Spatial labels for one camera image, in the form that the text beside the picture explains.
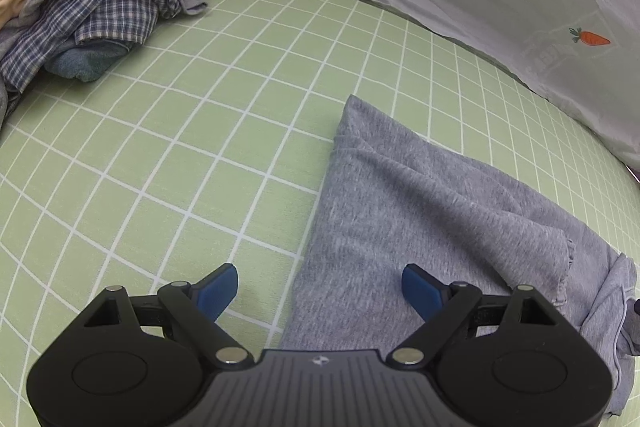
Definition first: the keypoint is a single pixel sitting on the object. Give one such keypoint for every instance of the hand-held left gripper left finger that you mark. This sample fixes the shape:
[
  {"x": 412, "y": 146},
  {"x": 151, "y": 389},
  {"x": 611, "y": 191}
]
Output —
[{"x": 220, "y": 289}]

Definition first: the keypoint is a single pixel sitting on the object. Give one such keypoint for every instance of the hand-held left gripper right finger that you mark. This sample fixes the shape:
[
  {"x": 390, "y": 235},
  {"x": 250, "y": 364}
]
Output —
[{"x": 422, "y": 289}]

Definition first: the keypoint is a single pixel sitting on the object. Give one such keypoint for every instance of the grey sweatpants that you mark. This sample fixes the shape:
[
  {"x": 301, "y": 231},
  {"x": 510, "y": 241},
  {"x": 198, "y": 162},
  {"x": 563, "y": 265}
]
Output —
[{"x": 400, "y": 207}]

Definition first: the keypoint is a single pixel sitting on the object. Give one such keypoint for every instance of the blue denim garment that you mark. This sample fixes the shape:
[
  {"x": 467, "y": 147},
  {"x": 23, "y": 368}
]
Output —
[{"x": 85, "y": 59}]

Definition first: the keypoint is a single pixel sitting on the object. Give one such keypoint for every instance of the blue plaid shirt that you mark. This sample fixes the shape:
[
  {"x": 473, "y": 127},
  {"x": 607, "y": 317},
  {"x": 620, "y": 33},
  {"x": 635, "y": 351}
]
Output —
[{"x": 100, "y": 14}]

